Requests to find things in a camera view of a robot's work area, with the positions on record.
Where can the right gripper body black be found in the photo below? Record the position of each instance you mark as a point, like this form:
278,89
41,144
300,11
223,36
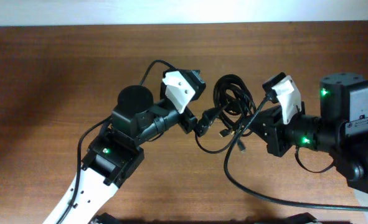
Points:
276,130

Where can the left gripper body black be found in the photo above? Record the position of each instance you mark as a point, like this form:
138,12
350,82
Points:
186,119

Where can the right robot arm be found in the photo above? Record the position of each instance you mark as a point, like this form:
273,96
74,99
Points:
341,130

